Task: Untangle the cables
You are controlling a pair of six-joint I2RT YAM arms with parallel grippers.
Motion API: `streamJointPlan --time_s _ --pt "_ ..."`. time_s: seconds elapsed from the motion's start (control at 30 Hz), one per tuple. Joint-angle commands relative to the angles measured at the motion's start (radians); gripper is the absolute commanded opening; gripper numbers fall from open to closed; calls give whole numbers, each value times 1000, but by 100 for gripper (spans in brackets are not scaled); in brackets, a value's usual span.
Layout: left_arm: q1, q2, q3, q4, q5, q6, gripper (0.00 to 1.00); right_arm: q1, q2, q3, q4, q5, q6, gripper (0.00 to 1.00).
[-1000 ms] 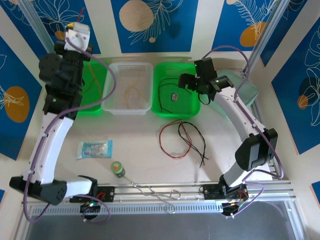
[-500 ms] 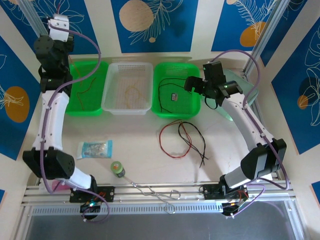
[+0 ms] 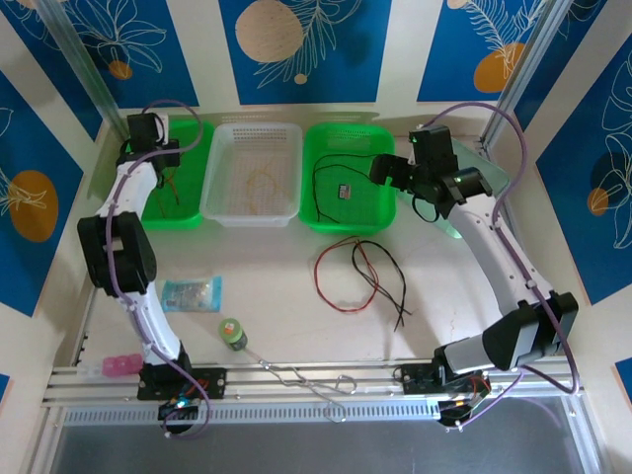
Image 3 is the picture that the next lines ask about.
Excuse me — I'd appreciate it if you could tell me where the yellow cable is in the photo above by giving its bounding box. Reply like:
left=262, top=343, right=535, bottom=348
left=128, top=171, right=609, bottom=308
left=245, top=157, right=293, bottom=214

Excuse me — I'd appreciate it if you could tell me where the pale green plastic lid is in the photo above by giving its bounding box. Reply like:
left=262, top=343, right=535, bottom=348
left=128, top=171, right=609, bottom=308
left=394, top=137, right=511, bottom=242

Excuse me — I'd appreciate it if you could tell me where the green plastic mesh basket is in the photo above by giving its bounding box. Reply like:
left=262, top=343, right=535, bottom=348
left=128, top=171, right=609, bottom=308
left=298, top=122, right=397, bottom=236
left=120, top=118, right=217, bottom=232

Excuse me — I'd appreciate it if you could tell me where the white plastic mesh basket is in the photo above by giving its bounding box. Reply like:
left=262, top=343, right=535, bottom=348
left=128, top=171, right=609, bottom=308
left=199, top=121, right=303, bottom=229

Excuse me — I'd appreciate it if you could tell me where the blue printed plastic packet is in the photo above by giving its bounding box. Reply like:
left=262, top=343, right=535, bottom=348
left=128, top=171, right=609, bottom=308
left=160, top=276, right=224, bottom=313

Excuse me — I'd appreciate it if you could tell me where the small green jar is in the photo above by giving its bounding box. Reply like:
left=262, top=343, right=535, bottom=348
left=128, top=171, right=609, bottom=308
left=218, top=318, right=248, bottom=352

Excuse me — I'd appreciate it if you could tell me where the pink pill box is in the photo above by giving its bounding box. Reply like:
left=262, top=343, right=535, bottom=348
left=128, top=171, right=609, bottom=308
left=101, top=354, right=145, bottom=377

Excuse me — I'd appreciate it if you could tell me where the small black controller board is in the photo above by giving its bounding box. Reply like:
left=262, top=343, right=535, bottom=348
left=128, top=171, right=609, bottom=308
left=157, top=398, right=201, bottom=422
left=437, top=394, right=493, bottom=429

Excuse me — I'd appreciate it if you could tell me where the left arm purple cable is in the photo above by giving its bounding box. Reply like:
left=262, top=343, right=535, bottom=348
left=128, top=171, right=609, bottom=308
left=106, top=100, right=212, bottom=440

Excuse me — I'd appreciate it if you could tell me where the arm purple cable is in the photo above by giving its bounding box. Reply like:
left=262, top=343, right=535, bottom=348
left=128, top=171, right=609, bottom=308
left=427, top=101, right=582, bottom=431
left=106, top=100, right=212, bottom=440

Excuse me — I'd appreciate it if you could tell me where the right gripper thin black cable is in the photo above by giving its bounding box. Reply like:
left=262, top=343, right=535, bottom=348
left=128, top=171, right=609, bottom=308
left=411, top=195, right=446, bottom=224

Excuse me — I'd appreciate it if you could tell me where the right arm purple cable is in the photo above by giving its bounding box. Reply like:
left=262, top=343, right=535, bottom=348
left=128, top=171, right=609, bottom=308
left=427, top=101, right=582, bottom=431

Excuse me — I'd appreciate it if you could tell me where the aluminium frame post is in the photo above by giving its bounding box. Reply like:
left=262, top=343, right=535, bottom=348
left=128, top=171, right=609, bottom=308
left=37, top=0, right=124, bottom=144
left=481, top=0, right=569, bottom=144

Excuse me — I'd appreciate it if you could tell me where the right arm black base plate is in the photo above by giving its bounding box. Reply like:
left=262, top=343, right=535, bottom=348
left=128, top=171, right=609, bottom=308
left=402, top=362, right=490, bottom=396

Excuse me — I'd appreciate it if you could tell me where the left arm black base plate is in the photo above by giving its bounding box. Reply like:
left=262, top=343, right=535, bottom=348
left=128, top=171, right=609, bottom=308
left=136, top=367, right=228, bottom=401

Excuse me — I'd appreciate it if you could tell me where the bent metal wire hook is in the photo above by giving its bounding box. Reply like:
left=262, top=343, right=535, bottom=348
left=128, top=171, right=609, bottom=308
left=246, top=348, right=357, bottom=424

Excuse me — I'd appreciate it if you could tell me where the aluminium frame rail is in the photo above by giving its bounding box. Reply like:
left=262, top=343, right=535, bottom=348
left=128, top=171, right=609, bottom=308
left=41, top=358, right=584, bottom=414

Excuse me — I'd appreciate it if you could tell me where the grey slotted cable duct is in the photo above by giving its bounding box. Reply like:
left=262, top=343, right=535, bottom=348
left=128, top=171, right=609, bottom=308
left=61, top=404, right=443, bottom=427

